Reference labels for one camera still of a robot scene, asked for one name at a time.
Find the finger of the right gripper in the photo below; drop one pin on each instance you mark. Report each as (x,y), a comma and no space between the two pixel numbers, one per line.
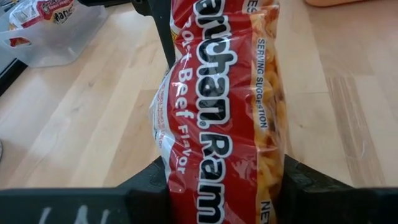
(161,18)

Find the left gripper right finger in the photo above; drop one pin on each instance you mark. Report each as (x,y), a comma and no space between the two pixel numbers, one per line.
(335,205)

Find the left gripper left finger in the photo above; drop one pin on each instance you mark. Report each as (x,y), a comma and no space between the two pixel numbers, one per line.
(77,205)

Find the red Maruchan noodle pack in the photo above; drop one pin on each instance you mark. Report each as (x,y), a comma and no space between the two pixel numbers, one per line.
(217,109)
(46,12)
(19,42)

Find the clear plastic bin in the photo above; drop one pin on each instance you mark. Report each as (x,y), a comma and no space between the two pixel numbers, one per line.
(62,43)

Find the black metal table frame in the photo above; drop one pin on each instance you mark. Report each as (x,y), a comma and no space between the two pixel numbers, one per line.
(9,77)

